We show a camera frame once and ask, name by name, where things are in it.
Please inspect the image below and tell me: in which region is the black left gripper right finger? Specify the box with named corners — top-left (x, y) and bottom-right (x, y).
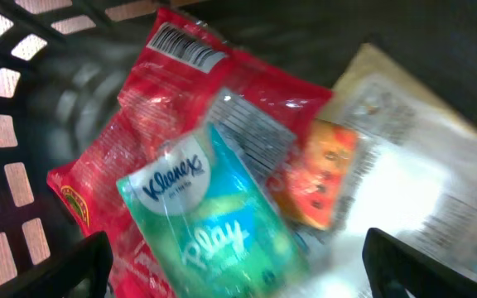
top-left (362, 228), bottom-right (477, 298)

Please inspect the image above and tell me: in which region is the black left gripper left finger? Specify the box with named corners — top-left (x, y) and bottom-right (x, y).
top-left (0, 231), bottom-right (113, 298)

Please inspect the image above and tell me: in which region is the cream white snack bag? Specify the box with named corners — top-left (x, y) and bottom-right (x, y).
top-left (296, 43), bottom-right (477, 297)

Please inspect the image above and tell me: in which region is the orange small carton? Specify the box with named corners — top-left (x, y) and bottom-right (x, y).
top-left (267, 120), bottom-right (359, 230)

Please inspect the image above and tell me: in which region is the green Kleenex tissue pack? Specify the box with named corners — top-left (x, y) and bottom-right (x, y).
top-left (117, 123), bottom-right (310, 297)

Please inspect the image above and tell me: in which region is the red snack bag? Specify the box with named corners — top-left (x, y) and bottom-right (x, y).
top-left (47, 7), bottom-right (331, 297)

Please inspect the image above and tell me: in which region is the grey plastic basket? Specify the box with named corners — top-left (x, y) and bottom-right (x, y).
top-left (0, 0), bottom-right (477, 286)

